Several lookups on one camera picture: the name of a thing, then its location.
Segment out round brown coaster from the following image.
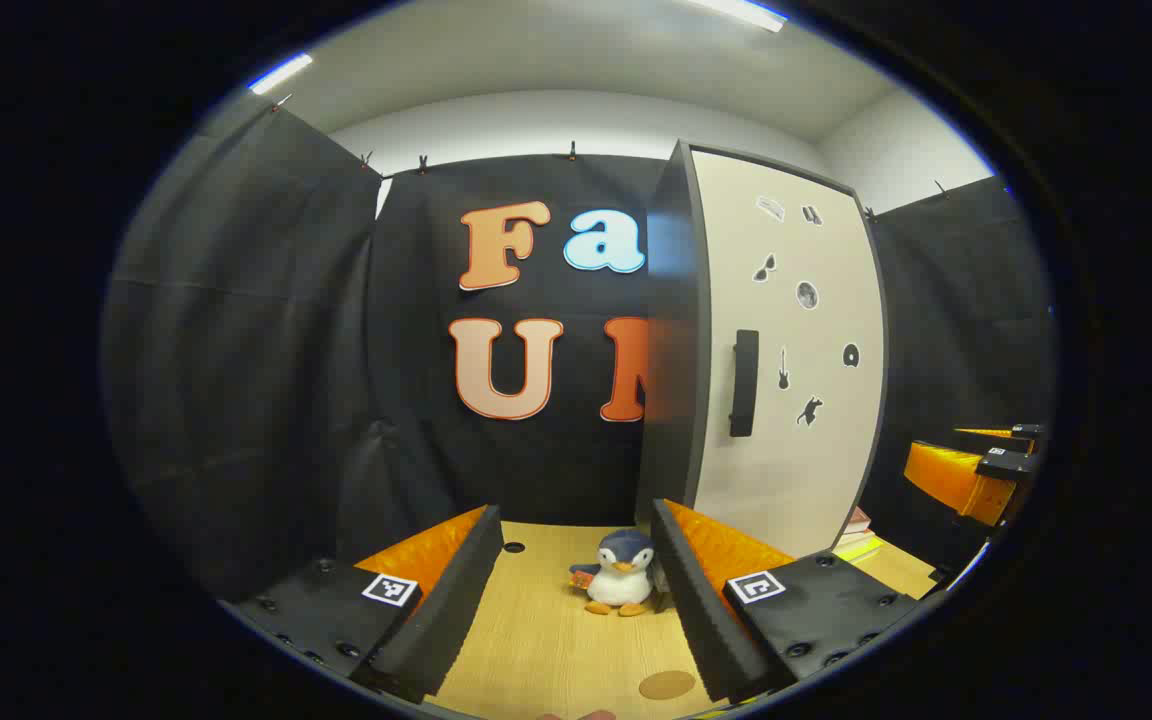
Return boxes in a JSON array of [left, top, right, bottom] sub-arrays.
[[638, 670, 697, 701]]

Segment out white cabinet door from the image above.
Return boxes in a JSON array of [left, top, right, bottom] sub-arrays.
[[691, 148, 887, 559]]

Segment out white flat sheet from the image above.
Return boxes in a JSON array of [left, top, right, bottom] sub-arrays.
[[944, 540, 993, 593]]

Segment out black cabinet door handle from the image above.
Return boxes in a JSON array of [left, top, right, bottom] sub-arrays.
[[729, 329, 760, 439]]

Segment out penguin plush toy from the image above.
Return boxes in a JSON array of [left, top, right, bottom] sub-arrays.
[[569, 529, 659, 617]]

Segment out black backdrop cloth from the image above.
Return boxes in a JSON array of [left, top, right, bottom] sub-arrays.
[[101, 100, 1057, 601]]

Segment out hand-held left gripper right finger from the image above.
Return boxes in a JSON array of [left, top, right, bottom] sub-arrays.
[[650, 498, 937, 704]]

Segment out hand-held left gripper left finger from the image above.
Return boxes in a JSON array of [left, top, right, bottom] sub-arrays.
[[219, 505, 505, 706]]

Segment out ceiling light panel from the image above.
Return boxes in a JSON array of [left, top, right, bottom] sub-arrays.
[[686, 0, 789, 34], [248, 52, 315, 96]]

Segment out stack of books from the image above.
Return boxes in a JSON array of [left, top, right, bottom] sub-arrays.
[[833, 507, 885, 563]]

